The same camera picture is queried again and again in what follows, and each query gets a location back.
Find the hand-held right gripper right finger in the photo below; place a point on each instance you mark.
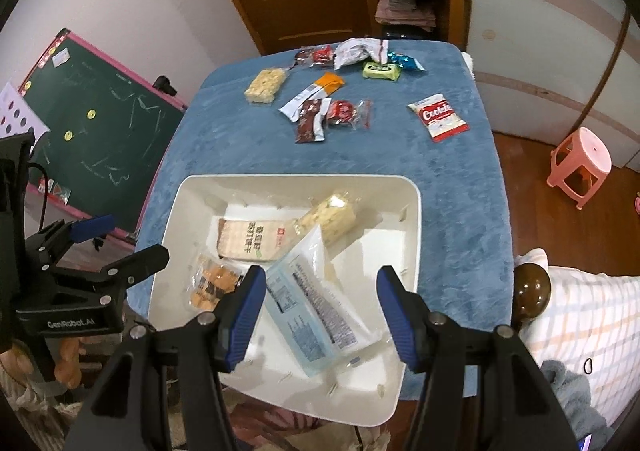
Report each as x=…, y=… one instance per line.
x=395, y=321

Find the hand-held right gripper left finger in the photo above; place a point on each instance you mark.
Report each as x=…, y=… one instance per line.
x=245, y=316

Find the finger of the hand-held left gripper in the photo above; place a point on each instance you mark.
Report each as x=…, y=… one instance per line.
x=147, y=258
x=92, y=227

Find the orange cracker packet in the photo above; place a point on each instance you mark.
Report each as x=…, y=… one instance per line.
x=215, y=281

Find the blue white packet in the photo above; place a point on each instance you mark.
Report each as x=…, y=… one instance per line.
x=310, y=311

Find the white plastic bin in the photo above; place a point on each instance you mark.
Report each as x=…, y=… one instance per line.
x=200, y=211

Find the beige label cracker packet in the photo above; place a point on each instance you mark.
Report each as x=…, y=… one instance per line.
x=250, y=241

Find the yellow puffed rice bar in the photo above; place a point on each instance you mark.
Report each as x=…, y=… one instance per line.
x=265, y=86
x=330, y=218

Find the dark brown snack packet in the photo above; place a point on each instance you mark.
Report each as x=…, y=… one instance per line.
x=310, y=123

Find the red white cookie packet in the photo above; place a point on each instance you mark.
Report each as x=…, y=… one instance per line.
x=437, y=118

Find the red round snack clear wrapper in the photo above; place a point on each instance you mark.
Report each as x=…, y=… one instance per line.
x=342, y=111

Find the orange white stick packet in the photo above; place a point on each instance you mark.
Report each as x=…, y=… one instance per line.
x=320, y=88

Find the blue candy wrapper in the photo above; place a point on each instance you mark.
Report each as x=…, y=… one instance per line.
x=405, y=62

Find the white snack bag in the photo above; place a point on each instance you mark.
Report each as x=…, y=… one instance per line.
x=352, y=53

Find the person's left hand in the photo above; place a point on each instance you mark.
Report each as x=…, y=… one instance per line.
x=67, y=361

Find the white paper with dots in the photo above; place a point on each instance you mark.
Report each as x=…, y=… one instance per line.
x=20, y=111

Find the brown round bedpost knob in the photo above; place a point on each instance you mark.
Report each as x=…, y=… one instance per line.
x=532, y=291

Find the black clip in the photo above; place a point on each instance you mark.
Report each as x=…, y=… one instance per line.
x=165, y=86

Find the blue plush tablecloth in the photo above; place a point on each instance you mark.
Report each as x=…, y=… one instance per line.
x=350, y=156

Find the grey blue cloth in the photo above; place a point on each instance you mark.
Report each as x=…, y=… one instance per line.
x=575, y=396

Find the striped white bedding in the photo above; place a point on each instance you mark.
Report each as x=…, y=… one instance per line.
x=590, y=311

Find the pink plastic stool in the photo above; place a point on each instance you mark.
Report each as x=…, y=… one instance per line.
x=582, y=156

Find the red black snack packet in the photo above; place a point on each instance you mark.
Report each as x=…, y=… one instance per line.
x=320, y=55

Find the pink toy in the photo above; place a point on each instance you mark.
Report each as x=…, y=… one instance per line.
x=637, y=206

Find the folded clothes stack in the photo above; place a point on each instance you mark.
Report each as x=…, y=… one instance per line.
x=405, y=11

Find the white wardrobe pink stripes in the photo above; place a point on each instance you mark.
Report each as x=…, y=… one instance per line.
x=540, y=31

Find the brown curved hoop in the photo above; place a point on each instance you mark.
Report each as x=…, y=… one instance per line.
x=607, y=76

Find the green chalkboard pink frame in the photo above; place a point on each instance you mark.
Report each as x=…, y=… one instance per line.
x=100, y=156

